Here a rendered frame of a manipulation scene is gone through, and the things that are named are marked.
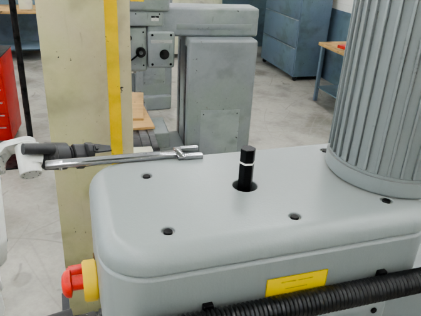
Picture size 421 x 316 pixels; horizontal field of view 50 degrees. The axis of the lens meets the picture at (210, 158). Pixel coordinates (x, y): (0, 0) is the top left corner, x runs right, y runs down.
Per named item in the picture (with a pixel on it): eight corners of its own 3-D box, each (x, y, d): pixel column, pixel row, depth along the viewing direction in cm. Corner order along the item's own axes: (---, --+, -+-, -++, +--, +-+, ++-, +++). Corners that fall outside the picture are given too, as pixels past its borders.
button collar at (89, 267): (86, 311, 65) (83, 278, 62) (83, 283, 70) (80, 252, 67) (100, 309, 65) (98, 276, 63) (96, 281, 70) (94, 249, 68)
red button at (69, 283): (62, 305, 64) (60, 283, 63) (62, 286, 68) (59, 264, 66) (87, 301, 65) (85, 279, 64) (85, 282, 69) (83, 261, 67)
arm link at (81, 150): (83, 177, 156) (48, 179, 148) (76, 152, 159) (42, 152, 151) (99, 160, 148) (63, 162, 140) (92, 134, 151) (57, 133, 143)
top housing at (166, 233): (108, 367, 57) (101, 265, 50) (91, 242, 79) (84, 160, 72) (417, 298, 70) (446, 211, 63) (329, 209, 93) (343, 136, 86)
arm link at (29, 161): (52, 179, 147) (15, 181, 139) (45, 150, 150) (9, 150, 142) (66, 164, 139) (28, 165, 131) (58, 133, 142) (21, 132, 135)
